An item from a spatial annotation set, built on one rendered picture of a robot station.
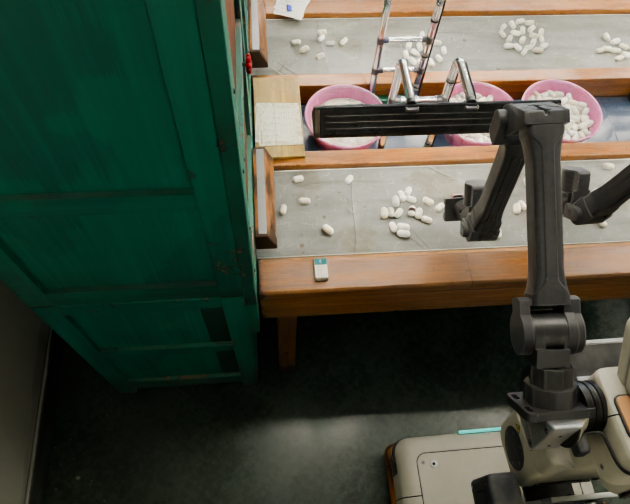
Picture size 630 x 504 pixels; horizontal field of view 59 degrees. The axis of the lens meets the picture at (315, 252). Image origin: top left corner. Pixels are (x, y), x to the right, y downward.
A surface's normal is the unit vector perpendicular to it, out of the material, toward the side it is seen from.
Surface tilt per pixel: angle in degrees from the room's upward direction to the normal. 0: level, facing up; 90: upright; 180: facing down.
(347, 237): 0
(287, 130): 0
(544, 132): 30
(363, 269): 0
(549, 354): 37
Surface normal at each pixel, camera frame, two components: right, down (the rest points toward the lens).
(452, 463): 0.04, -0.47
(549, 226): -0.04, 0.01
